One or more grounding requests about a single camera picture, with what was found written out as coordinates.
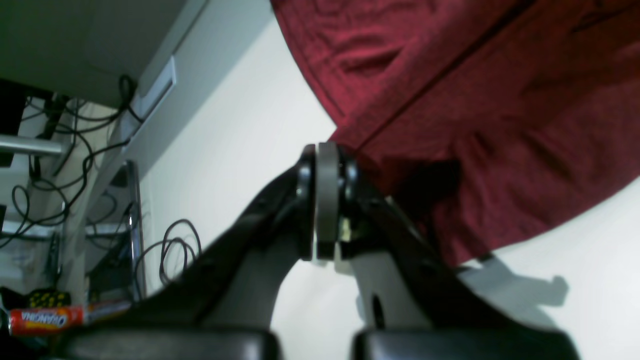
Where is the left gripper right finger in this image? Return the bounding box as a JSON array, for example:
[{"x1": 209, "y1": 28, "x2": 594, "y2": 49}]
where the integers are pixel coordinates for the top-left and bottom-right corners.
[{"x1": 327, "y1": 142, "x2": 579, "y2": 360}]

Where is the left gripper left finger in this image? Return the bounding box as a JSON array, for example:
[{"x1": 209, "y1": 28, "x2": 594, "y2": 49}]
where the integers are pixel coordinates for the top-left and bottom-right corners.
[{"x1": 51, "y1": 145, "x2": 320, "y2": 360}]

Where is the dark red long-sleeve shirt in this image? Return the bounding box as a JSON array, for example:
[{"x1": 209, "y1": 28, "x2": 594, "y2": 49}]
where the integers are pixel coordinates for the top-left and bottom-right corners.
[{"x1": 270, "y1": 0, "x2": 640, "y2": 266}]

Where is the orange snack tube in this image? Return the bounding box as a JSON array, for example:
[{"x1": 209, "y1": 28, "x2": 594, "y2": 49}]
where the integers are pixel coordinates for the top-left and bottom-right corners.
[{"x1": 6, "y1": 306, "x2": 85, "y2": 337}]

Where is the black cable loop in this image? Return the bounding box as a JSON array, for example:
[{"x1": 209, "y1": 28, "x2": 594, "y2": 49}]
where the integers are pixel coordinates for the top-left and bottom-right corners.
[{"x1": 132, "y1": 217, "x2": 203, "y2": 288}]

